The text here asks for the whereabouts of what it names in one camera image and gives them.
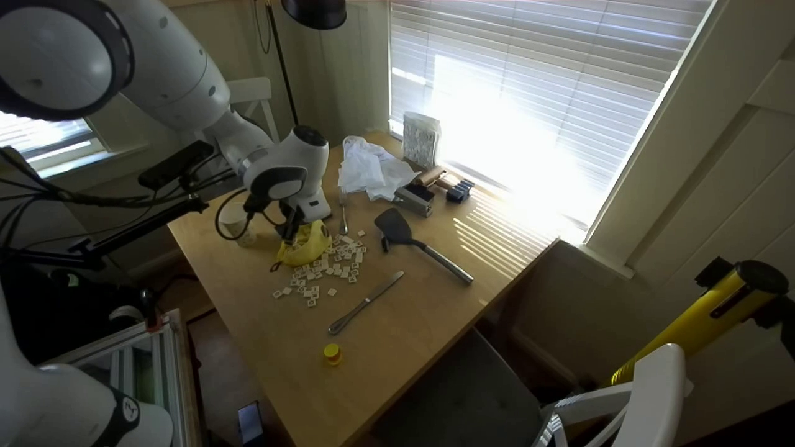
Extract white window blinds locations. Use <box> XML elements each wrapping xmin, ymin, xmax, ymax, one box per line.
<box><xmin>390</xmin><ymin>0</ymin><xmax>713</xmax><ymax>226</ymax></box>

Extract yellow bottle cap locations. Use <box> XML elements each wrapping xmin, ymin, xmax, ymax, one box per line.
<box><xmin>322</xmin><ymin>342</ymin><xmax>343</xmax><ymax>367</ymax></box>

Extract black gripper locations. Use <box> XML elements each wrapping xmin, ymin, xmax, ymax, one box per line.
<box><xmin>276</xmin><ymin>200</ymin><xmax>303</xmax><ymax>242</ymax></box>

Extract black metal spatula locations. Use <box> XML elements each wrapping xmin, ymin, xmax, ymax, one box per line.
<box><xmin>375</xmin><ymin>208</ymin><xmax>476</xmax><ymax>286</ymax></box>

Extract white wooden chair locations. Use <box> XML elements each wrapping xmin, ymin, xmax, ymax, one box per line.
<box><xmin>532</xmin><ymin>342</ymin><xmax>692</xmax><ymax>447</ymax></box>

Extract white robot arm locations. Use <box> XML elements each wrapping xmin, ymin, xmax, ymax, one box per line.
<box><xmin>0</xmin><ymin>0</ymin><xmax>330</xmax><ymax>241</ymax></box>

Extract wooden handled mallet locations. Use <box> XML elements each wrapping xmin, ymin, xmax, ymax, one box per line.
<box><xmin>437</xmin><ymin>170</ymin><xmax>476</xmax><ymax>204</ymax></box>

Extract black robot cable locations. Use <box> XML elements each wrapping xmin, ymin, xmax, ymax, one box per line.
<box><xmin>212</xmin><ymin>185</ymin><xmax>283</xmax><ymax>246</ymax></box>

